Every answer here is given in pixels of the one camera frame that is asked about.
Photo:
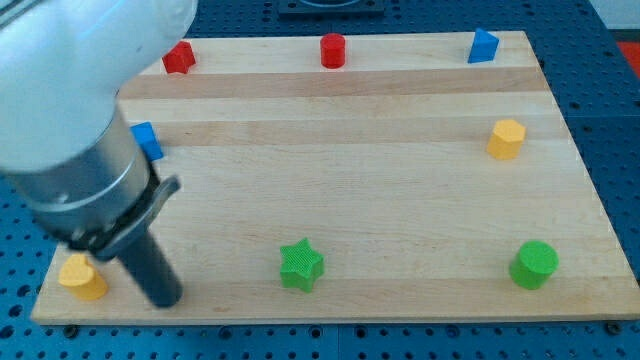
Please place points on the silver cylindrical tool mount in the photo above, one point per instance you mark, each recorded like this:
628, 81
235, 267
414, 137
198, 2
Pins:
102, 200

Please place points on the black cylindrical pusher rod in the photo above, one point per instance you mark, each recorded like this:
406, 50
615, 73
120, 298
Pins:
151, 271

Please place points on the yellow heart block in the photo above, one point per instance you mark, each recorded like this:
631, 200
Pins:
81, 279

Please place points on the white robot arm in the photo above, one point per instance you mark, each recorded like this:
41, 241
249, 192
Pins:
65, 146

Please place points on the blue cube block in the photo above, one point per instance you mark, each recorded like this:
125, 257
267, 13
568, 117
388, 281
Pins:
145, 137

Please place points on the green star block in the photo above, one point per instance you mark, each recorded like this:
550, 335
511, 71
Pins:
301, 266

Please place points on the red pentagon block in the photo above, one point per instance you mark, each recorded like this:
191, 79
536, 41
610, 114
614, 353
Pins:
179, 59

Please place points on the wooden board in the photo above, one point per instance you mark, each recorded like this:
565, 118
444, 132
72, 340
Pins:
382, 165

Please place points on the red cylinder block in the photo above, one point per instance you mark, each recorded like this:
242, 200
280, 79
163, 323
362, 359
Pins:
333, 50

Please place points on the yellow hexagon block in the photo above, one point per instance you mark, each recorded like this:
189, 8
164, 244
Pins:
506, 139

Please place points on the green cylinder block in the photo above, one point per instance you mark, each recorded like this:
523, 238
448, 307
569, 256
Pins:
533, 265

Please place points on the blue triangle block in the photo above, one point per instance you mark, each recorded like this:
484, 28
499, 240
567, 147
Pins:
484, 47

